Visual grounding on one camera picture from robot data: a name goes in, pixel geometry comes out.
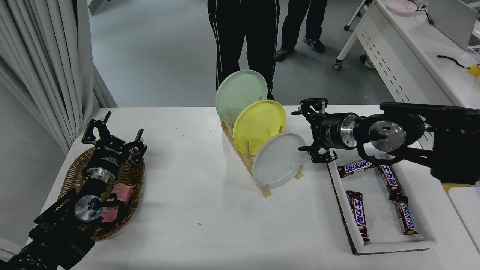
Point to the Snickers bar Latin print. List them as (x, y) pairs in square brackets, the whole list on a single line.
[(405, 217), (356, 168)]

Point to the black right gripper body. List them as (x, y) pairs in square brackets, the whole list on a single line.
[(328, 131)]

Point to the white side table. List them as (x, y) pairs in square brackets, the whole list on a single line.
[(467, 213)]

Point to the small yellow object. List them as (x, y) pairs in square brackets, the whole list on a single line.
[(474, 70)]

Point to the Snickers bar Chinese print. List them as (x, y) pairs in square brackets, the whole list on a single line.
[(359, 217), (390, 182)]

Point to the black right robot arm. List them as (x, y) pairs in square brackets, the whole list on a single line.
[(450, 150)]

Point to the brown wicker basket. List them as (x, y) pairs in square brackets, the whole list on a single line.
[(131, 176)]

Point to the white pleated curtain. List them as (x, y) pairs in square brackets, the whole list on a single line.
[(37, 56)]

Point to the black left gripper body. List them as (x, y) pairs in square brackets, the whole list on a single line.
[(108, 155)]

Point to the wooden plate rack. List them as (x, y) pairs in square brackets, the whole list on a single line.
[(267, 192)]

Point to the person in striped trousers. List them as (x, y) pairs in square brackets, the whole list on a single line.
[(243, 37)]

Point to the white perforated desk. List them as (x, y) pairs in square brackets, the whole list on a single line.
[(397, 75)]

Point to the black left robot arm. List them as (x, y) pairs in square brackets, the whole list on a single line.
[(56, 236)]

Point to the pale green plate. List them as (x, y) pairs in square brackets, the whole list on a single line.
[(240, 92)]

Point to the white foam tray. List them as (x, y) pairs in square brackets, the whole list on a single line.
[(378, 225)]

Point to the grey plate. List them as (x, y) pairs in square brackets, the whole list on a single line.
[(279, 161)]

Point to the yellow plate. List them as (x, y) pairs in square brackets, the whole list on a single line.
[(258, 125)]

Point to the person in plain black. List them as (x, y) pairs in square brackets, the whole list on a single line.
[(303, 22)]

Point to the grey laptop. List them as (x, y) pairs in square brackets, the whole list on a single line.
[(452, 20)]

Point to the pink snack packet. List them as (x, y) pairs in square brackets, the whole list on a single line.
[(122, 193)]

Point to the pink plate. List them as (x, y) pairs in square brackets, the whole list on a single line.
[(401, 6)]

